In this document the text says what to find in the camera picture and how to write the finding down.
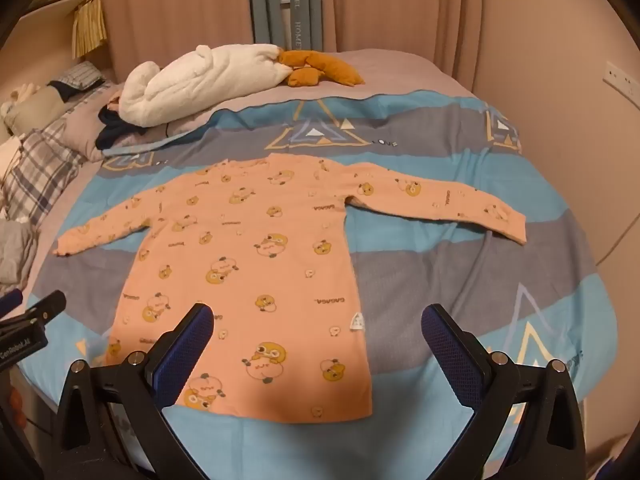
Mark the orange cartoon print shirt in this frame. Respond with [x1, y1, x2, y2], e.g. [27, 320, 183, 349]
[52, 154, 528, 423]

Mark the grey crumpled cloth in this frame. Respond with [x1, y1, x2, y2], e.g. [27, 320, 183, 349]
[0, 220, 38, 291]

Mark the blue checked cloth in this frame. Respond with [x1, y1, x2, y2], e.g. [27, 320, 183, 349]
[47, 60, 106, 93]

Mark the pink curtain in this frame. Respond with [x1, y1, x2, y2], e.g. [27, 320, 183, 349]
[97, 0, 256, 81]
[320, 0, 483, 86]

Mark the blue grey lettered curtain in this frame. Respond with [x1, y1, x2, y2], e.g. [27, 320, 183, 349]
[247, 0, 323, 53]

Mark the white pillow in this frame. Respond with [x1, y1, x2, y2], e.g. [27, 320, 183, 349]
[118, 44, 366, 128]

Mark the plaid pillow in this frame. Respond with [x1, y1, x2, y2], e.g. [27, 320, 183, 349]
[0, 120, 88, 221]

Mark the mauve bed sheet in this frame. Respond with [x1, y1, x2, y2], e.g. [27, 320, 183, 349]
[90, 49, 481, 161]

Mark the dark navy clothing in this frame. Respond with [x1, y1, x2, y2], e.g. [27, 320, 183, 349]
[96, 102, 151, 151]

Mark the yellow tasselled hanging cloth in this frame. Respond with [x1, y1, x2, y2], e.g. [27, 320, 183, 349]
[72, 0, 108, 58]

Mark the beige cushion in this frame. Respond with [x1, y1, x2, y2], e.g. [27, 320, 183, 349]
[0, 85, 66, 133]

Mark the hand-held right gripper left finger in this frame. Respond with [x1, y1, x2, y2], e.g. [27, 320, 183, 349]
[52, 302, 216, 480]

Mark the blue grey patterned quilt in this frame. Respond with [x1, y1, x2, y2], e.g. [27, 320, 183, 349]
[10, 87, 618, 480]

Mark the white wall power strip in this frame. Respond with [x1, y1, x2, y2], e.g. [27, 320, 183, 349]
[602, 60, 640, 101]

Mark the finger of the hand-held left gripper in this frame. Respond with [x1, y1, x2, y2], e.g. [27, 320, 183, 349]
[0, 287, 24, 315]
[22, 290, 67, 326]

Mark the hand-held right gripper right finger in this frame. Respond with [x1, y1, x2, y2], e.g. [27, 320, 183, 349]
[421, 304, 588, 480]

